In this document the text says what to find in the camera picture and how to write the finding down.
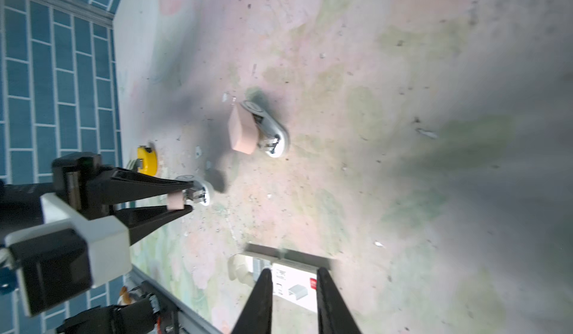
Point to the aluminium front rail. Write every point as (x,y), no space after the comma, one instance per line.
(176,317)

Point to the white staple box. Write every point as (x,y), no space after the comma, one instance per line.
(294,274)

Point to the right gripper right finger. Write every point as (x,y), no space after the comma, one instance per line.
(333,314)

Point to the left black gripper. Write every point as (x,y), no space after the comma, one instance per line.
(89,186)

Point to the yellow tape measure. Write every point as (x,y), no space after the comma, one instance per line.
(145,161)

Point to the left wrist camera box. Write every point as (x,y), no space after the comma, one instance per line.
(66,255)

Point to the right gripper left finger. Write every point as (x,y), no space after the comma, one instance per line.
(256,317)

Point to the pink stapler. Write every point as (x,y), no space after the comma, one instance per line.
(252,128)
(199,191)

